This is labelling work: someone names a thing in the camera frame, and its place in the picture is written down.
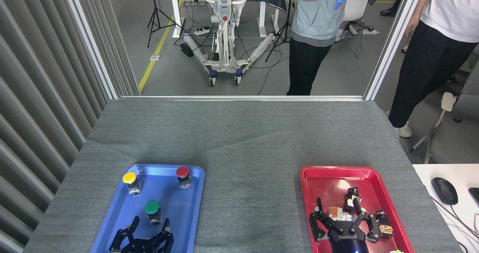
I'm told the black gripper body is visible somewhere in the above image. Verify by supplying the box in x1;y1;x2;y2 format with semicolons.
122;238;162;253
327;220;369;253

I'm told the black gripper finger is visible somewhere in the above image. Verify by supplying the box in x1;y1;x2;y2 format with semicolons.
109;216;140;252
153;219;174;253
309;198;333;242
352;200;381;243

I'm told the green push button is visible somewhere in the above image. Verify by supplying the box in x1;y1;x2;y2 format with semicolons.
145;201;164;225

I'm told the yellow push button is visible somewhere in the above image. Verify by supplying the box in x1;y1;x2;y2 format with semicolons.
123;172;141;196

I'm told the red push button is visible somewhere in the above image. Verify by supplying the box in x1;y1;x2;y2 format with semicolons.
176;167;192;190

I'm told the blue plastic tray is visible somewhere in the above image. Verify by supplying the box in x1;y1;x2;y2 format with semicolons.
91;164;205;253

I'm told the red plastic tray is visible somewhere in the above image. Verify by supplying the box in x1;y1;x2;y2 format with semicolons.
300;166;415;253

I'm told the white side table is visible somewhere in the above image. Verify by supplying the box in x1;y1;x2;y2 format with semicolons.
412;164;479;253

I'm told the black computer mouse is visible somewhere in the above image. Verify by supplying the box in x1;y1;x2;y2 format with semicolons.
431;177;458;205

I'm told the grey felt table cover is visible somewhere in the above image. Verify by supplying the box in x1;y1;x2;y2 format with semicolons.
23;98;463;253

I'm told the grey chair with white armrest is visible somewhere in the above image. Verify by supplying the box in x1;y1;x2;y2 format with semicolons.
410;60;479;164

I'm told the black tripod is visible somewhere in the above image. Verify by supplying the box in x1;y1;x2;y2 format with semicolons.
147;0;184;48
265;0;296;63

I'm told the white stand on wheels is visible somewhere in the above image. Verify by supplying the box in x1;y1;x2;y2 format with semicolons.
182;0;276;86

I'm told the black knob switch orange base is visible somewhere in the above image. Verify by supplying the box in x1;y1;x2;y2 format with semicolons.
375;210;394;239

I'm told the orange and white switch block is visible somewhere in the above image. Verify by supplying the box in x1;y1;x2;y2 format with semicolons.
329;206;353;222

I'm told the silver horizontal rail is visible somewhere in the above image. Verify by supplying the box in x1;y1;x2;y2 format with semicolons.
119;94;366;102

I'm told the silver post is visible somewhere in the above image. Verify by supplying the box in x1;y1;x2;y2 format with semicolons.
364;0;425;101

